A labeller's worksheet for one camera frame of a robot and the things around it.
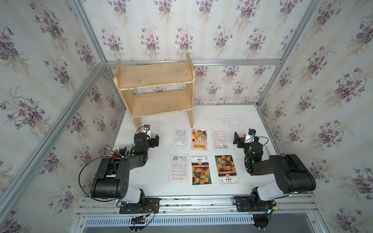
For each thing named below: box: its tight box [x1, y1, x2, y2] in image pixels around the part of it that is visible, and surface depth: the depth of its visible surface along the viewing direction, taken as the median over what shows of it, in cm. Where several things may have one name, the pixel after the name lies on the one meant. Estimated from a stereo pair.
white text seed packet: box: [168, 153, 189, 183], surface depth 88 cm
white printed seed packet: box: [171, 128, 189, 147], surface depth 103 cm
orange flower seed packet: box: [214, 154, 240, 185], surface depth 88 cm
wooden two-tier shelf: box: [113, 52, 196, 133], surface depth 83 cm
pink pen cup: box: [106, 146, 130, 158], surface depth 84 cm
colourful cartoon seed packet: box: [190, 128, 208, 151], surface depth 100 cm
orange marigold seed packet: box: [190, 155, 213, 186], surface depth 86 cm
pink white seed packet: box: [210, 129, 229, 151], surface depth 100 cm
